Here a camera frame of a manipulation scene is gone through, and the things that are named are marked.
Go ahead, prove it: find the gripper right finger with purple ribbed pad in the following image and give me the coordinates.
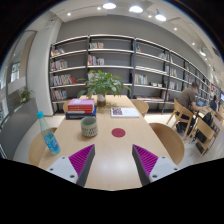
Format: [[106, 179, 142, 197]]
[[132, 145, 179, 186]]

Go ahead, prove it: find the clear water bottle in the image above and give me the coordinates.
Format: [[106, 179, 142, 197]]
[[37, 111, 61, 155]]

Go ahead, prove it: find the red middle book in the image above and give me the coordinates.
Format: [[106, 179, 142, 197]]
[[68, 105, 94, 113]]

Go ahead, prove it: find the dark blue bottom book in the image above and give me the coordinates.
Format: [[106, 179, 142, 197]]
[[65, 107, 97, 120]]

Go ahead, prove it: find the wooden chair far left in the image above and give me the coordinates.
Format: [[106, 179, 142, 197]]
[[63, 100, 71, 113]]

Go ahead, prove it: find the wooden chair far right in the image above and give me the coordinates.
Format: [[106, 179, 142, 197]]
[[131, 99, 149, 116]]

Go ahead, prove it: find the wooden chair under seated man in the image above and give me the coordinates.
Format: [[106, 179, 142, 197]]
[[168, 100, 193, 137]]

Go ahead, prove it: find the wooden chair near left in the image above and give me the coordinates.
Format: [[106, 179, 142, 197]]
[[29, 133, 50, 166]]

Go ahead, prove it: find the white book with patterned cover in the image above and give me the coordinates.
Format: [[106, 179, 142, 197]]
[[111, 107, 139, 118]]

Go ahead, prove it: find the seated man in brown shirt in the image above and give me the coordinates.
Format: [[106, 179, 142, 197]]
[[175, 82, 203, 134]]

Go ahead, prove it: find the green speckled ceramic cup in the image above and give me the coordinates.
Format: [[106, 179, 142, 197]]
[[81, 117, 98, 137]]

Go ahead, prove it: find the potted green plant, white pot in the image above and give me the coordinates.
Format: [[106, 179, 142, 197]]
[[77, 70, 130, 107]]

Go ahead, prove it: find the small potted plant by window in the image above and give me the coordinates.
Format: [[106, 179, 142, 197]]
[[19, 87, 33, 104]]

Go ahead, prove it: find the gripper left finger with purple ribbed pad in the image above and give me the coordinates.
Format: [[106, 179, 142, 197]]
[[47, 144, 95, 187]]

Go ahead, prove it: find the large grey wall bookshelf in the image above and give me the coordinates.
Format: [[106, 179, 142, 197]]
[[49, 34, 211, 112]]

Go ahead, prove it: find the wooden chair near right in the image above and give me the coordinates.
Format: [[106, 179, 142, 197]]
[[150, 123, 185, 165]]

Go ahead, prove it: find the round dark red coaster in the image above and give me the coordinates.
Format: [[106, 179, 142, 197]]
[[112, 128, 126, 137]]

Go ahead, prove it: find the open laptop on far table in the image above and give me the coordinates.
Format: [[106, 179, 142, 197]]
[[196, 99, 206, 107]]

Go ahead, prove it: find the pink top book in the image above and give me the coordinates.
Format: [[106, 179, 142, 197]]
[[68, 98, 94, 106]]

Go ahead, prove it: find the wooden chair with black bag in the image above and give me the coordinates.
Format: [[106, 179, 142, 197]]
[[190, 118, 215, 154]]

